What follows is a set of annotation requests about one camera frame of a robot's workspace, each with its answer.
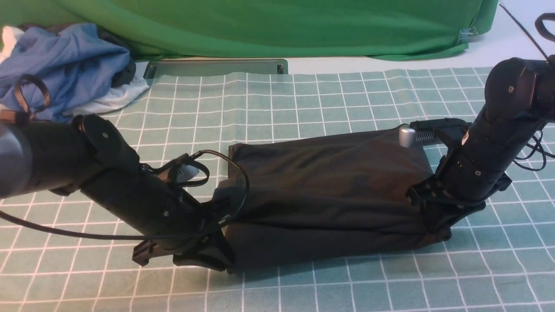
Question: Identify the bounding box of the metal binder clip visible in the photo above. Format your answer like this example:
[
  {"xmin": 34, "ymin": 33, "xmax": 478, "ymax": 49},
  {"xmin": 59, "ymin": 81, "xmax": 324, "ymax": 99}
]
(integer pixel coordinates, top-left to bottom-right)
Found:
[{"xmin": 457, "ymin": 27, "xmax": 479, "ymax": 44}]

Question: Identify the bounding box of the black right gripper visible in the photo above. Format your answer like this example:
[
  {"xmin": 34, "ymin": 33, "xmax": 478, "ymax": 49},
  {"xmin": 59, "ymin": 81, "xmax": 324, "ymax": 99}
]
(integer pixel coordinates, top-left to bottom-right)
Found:
[{"xmin": 407, "ymin": 111, "xmax": 546, "ymax": 241}]

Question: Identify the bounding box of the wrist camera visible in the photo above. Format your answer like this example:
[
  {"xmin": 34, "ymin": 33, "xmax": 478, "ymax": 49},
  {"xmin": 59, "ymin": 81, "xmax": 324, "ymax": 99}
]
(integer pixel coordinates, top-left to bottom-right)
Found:
[
  {"xmin": 151, "ymin": 154, "xmax": 210, "ymax": 188},
  {"xmin": 398, "ymin": 118, "xmax": 472, "ymax": 148}
]

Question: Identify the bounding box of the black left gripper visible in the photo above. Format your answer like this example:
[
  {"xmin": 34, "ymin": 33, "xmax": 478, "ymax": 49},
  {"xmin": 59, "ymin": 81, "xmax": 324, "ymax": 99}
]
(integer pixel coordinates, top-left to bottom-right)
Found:
[{"xmin": 81, "ymin": 170, "xmax": 235, "ymax": 271}]

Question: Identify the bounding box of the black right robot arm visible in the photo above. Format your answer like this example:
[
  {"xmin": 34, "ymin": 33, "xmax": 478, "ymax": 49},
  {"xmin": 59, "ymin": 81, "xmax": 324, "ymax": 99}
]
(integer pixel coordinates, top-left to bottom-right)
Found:
[{"xmin": 399, "ymin": 58, "xmax": 554, "ymax": 235}]

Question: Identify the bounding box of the green grid tablecloth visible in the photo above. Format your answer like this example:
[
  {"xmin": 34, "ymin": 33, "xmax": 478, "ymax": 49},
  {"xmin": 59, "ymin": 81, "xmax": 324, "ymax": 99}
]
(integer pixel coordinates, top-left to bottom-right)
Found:
[{"xmin": 0, "ymin": 68, "xmax": 554, "ymax": 312}]

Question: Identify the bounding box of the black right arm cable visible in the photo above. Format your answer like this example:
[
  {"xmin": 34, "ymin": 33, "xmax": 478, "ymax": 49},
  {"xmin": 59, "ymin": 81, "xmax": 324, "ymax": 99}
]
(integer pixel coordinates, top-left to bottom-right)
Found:
[{"xmin": 499, "ymin": 3, "xmax": 555, "ymax": 172}]

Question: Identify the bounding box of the dark gray long-sleeved shirt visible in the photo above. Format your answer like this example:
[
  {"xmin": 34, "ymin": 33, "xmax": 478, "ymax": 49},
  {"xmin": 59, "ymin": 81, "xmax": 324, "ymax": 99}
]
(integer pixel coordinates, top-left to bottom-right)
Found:
[{"xmin": 225, "ymin": 128, "xmax": 451, "ymax": 274}]

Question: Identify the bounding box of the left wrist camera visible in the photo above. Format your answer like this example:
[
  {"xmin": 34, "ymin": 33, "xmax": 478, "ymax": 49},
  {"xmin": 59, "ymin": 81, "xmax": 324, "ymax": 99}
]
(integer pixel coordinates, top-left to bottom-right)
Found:
[{"xmin": 151, "ymin": 154, "xmax": 210, "ymax": 188}]

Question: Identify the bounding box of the gray metal table slot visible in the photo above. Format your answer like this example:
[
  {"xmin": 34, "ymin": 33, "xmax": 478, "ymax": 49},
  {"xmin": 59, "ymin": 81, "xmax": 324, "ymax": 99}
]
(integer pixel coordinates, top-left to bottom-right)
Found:
[{"xmin": 144, "ymin": 59, "xmax": 289, "ymax": 80}]

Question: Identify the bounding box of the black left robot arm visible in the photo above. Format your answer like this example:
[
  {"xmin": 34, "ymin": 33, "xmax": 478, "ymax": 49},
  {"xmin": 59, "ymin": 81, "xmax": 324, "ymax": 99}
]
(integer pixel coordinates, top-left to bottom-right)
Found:
[{"xmin": 1, "ymin": 115, "xmax": 250, "ymax": 271}]

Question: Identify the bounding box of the green backdrop cloth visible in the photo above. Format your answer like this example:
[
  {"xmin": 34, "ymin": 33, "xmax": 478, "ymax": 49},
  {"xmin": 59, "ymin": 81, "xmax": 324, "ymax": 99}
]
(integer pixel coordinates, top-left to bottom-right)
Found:
[{"xmin": 1, "ymin": 0, "xmax": 498, "ymax": 62}]

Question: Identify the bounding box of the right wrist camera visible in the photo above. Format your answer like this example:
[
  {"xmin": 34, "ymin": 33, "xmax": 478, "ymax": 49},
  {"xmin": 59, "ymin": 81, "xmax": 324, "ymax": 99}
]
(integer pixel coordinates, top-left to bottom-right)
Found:
[{"xmin": 398, "ymin": 118, "xmax": 472, "ymax": 148}]

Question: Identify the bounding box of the blue crumpled shirt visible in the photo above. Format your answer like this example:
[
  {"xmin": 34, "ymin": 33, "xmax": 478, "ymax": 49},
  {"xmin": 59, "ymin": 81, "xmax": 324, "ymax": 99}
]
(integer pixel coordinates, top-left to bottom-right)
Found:
[{"xmin": 1, "ymin": 23, "xmax": 136, "ymax": 122}]

